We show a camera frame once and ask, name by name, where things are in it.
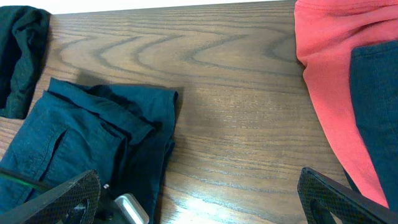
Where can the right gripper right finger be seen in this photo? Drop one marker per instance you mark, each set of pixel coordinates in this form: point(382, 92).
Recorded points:
point(323, 199)

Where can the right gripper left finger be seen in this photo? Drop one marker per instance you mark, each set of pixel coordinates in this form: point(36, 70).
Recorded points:
point(74, 201)

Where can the navy blue shorts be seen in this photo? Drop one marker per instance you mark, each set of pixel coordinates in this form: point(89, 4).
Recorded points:
point(124, 132)

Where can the navy blue garment pile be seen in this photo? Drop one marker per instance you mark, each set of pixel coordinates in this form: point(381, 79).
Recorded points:
point(373, 87)

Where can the red orange garment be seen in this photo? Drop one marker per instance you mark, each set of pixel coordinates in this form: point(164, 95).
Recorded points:
point(326, 32)

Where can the folded black garment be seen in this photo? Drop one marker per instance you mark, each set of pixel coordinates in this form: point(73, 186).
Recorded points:
point(24, 31)

